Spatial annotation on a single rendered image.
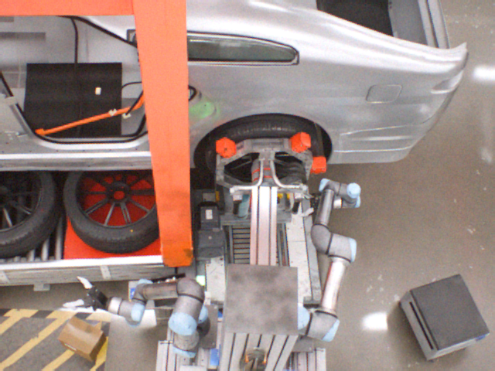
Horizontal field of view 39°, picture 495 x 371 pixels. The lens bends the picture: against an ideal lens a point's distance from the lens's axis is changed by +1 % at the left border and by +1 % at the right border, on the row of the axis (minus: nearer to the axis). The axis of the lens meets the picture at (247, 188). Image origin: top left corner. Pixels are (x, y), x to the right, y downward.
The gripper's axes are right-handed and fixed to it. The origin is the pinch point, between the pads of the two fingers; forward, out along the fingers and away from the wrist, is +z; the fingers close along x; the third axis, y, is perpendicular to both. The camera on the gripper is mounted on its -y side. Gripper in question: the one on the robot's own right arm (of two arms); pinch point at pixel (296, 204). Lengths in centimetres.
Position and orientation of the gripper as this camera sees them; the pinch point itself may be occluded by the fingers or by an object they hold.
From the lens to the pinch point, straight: 392.9
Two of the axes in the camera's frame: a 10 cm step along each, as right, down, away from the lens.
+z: -10.0, 0.3, -0.9
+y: 0.6, -4.6, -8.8
